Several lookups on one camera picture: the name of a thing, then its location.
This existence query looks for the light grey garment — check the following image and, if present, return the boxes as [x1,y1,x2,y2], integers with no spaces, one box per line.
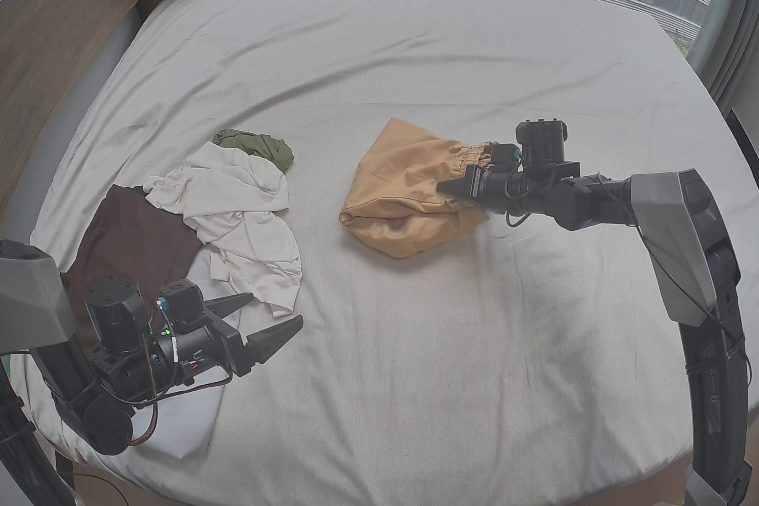
[136,249,244,460]

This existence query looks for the white garment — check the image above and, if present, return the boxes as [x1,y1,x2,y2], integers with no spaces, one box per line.
[145,142,303,315]

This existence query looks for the grey-green curtain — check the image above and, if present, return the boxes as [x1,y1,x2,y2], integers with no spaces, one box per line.
[685,0,759,113]

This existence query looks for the brown garment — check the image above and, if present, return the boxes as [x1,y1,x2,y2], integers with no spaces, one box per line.
[59,185,204,315]

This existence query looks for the bed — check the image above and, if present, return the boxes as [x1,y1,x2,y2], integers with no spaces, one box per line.
[0,0,759,506]

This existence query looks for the tan shorts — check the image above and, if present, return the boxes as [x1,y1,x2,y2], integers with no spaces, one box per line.
[339,117,517,259]

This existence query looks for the olive green garment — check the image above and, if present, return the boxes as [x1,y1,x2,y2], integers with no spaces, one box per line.
[212,129,295,174]

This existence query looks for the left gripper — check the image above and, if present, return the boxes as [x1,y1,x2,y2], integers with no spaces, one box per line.
[159,293,305,380]

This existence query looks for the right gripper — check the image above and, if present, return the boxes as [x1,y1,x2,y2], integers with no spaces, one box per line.
[465,164,529,214]

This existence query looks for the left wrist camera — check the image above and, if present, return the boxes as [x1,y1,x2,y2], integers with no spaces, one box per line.
[157,281,205,332]

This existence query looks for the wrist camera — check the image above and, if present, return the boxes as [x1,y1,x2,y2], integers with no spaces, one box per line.
[157,281,205,332]
[486,142,523,172]

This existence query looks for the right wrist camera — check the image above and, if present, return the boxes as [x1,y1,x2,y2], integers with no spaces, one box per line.
[486,142,523,172]

